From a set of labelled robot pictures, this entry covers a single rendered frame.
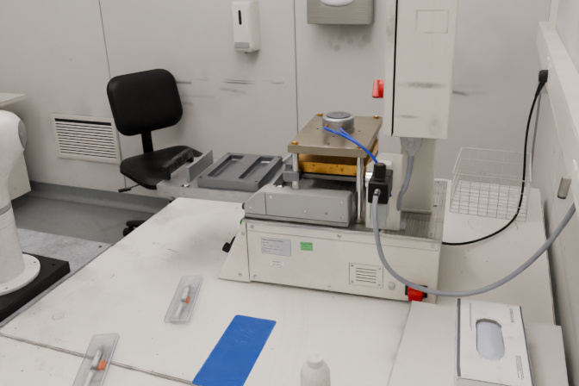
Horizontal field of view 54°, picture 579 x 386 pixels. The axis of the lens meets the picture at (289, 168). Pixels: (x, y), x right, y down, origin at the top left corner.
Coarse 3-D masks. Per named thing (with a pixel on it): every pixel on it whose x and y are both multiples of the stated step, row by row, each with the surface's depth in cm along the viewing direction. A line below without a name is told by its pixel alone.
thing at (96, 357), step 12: (96, 336) 119; (108, 336) 118; (96, 348) 115; (108, 348) 115; (84, 360) 112; (96, 360) 111; (108, 360) 111; (84, 372) 108; (96, 372) 108; (72, 384) 105; (84, 384) 105; (96, 384) 105
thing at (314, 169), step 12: (372, 144) 142; (300, 156) 135; (312, 156) 135; (324, 156) 135; (336, 156) 134; (300, 168) 132; (312, 168) 132; (324, 168) 131; (336, 168) 130; (348, 168) 129; (348, 180) 130
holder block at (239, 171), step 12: (228, 156) 156; (240, 156) 157; (252, 156) 156; (264, 156) 155; (276, 156) 155; (216, 168) 149; (228, 168) 152; (240, 168) 147; (252, 168) 151; (264, 168) 147; (276, 168) 150; (204, 180) 141; (216, 180) 140; (228, 180) 139; (240, 180) 139; (252, 180) 139; (264, 180) 141
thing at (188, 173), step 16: (208, 160) 156; (176, 176) 150; (192, 176) 147; (272, 176) 148; (160, 192) 145; (176, 192) 144; (192, 192) 142; (208, 192) 141; (224, 192) 140; (240, 192) 138
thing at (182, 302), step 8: (184, 280) 138; (192, 280) 138; (200, 280) 138; (184, 288) 135; (192, 288) 135; (176, 296) 132; (184, 296) 132; (192, 296) 131; (176, 304) 129; (184, 304) 129; (192, 304) 128; (168, 312) 126; (176, 312) 126; (184, 312) 126
